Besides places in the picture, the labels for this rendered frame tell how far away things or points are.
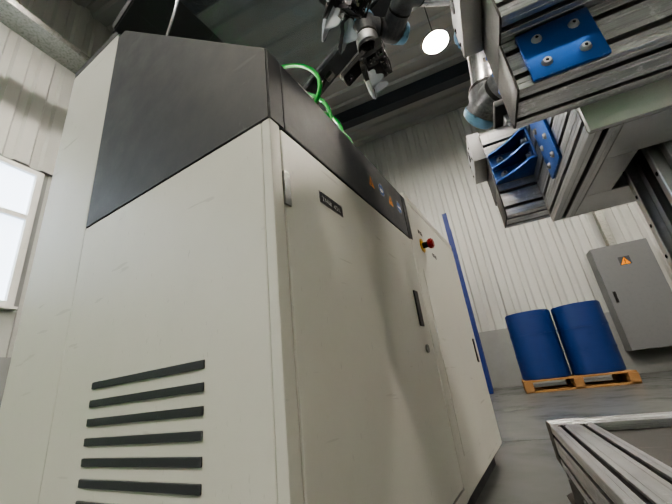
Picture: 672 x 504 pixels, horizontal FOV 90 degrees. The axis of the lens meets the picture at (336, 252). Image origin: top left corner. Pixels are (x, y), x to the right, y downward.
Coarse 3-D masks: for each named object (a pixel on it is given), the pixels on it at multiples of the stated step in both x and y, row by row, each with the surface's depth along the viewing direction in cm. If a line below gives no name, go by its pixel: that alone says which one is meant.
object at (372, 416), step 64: (320, 192) 63; (320, 256) 56; (384, 256) 83; (320, 320) 50; (384, 320) 71; (320, 384) 46; (384, 384) 63; (320, 448) 42; (384, 448) 56; (448, 448) 83
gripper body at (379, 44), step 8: (368, 40) 109; (376, 40) 110; (360, 48) 112; (368, 48) 111; (376, 48) 106; (384, 48) 109; (368, 56) 107; (376, 56) 105; (384, 56) 108; (368, 64) 108; (376, 64) 106; (384, 64) 107; (376, 72) 109; (384, 72) 110
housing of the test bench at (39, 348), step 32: (96, 64) 109; (96, 96) 101; (64, 128) 109; (96, 128) 94; (64, 160) 101; (96, 160) 88; (64, 192) 94; (64, 224) 88; (64, 256) 83; (32, 288) 88; (64, 288) 78; (32, 320) 83; (64, 320) 74; (32, 352) 78; (32, 384) 74; (0, 416) 78; (32, 416) 70; (0, 448) 74; (32, 448) 67; (0, 480) 70; (32, 480) 64
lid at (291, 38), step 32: (128, 0) 102; (160, 0) 104; (192, 0) 110; (224, 0) 114; (256, 0) 119; (288, 0) 124; (384, 0) 142; (160, 32) 109; (192, 32) 114; (224, 32) 120; (256, 32) 126; (288, 32) 132; (320, 32) 138; (320, 64) 148
